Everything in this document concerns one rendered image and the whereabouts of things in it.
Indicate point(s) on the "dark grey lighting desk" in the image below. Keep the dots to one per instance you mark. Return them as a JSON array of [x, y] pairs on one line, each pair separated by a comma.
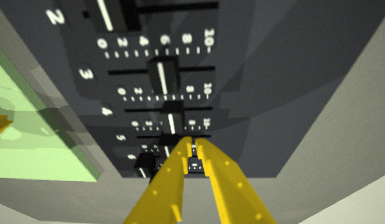
[[249, 76]]

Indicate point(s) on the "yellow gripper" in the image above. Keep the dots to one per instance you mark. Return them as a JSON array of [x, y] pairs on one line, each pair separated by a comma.
[[237, 201]]

